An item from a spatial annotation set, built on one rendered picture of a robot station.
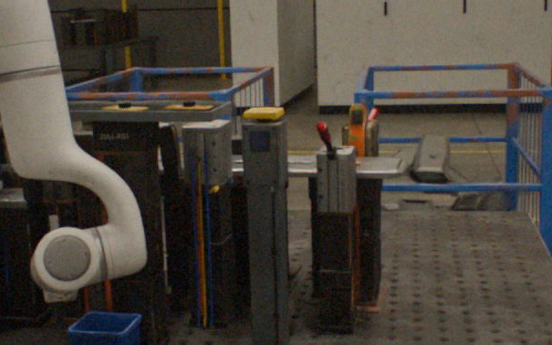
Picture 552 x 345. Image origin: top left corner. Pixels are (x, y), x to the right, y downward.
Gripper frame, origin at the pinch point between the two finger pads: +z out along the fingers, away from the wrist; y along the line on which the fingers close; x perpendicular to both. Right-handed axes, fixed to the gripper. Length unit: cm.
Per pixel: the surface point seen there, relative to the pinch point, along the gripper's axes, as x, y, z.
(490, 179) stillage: -222, 39, 238
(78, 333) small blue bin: -4.2, -10.5, 11.5
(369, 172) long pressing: -64, 15, 14
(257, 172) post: -35.5, 14.1, -2.3
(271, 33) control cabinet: -281, 268, 743
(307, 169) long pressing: -53, 18, 21
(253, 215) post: -34.9, 6.9, 1.3
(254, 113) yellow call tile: -35.0, 24.1, -5.3
